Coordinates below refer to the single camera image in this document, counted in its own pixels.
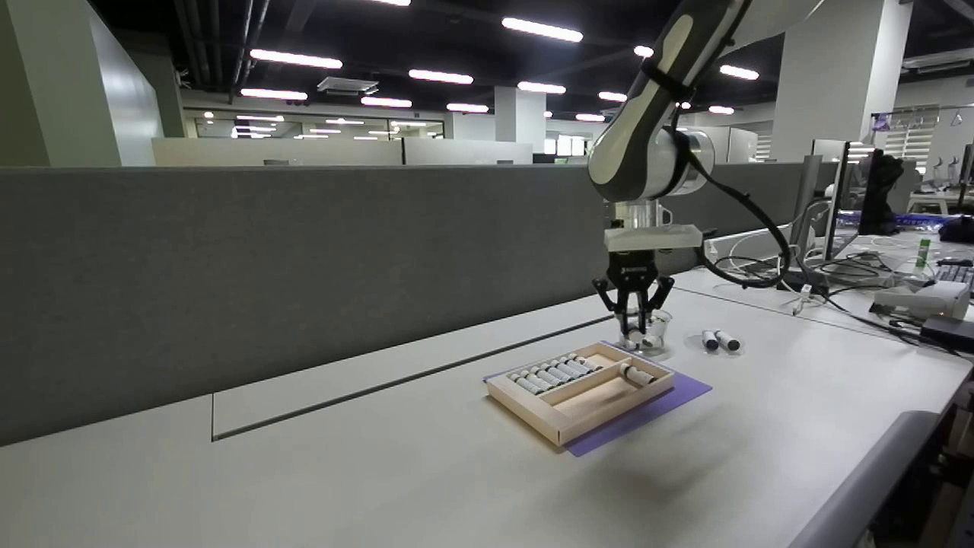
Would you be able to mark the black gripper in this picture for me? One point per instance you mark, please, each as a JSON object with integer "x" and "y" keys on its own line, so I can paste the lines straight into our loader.
{"x": 634, "y": 271}

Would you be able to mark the small white bottle dark cap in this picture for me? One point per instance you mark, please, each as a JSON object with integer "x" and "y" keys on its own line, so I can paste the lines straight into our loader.
{"x": 519, "y": 381}
{"x": 634, "y": 329}
{"x": 581, "y": 364}
{"x": 567, "y": 366}
{"x": 530, "y": 380}
{"x": 640, "y": 372}
{"x": 555, "y": 372}
{"x": 543, "y": 375}

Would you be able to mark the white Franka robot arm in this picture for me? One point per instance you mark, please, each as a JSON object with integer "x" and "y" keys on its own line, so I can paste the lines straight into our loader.
{"x": 651, "y": 154}

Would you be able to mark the wooden compartment tray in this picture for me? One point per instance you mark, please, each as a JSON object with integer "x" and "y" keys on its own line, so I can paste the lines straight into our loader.
{"x": 548, "y": 415}

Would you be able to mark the white bottle green label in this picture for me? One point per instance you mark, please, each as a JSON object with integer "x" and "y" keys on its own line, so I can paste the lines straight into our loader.
{"x": 924, "y": 258}

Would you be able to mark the purple paper mat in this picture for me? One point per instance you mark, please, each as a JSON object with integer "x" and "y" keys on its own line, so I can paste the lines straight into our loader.
{"x": 660, "y": 406}

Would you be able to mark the white ceiling light strip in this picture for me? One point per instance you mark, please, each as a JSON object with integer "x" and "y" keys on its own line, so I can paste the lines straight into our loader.
{"x": 612, "y": 95}
{"x": 276, "y": 95}
{"x": 543, "y": 28}
{"x": 543, "y": 86}
{"x": 297, "y": 58}
{"x": 384, "y": 103}
{"x": 466, "y": 109}
{"x": 643, "y": 51}
{"x": 439, "y": 79}

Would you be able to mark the silver computer monitor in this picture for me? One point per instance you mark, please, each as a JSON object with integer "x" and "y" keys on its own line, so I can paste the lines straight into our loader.
{"x": 818, "y": 194}

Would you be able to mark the white box device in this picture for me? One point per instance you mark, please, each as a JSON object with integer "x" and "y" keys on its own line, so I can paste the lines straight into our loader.
{"x": 924, "y": 303}

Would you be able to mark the black flat device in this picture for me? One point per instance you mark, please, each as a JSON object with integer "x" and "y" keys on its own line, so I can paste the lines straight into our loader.
{"x": 947, "y": 334}

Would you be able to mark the dark keyboard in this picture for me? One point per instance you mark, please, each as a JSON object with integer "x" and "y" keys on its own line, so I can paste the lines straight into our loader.
{"x": 958, "y": 271}

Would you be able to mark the ceiling air conditioner unit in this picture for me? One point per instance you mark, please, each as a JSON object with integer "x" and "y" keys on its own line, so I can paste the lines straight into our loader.
{"x": 348, "y": 86}

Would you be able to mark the white office partition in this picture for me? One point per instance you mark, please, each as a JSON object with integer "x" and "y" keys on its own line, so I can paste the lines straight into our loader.
{"x": 305, "y": 152}

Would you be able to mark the grey felt desk divider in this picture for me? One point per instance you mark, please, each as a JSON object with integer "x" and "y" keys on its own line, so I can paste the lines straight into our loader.
{"x": 254, "y": 275}

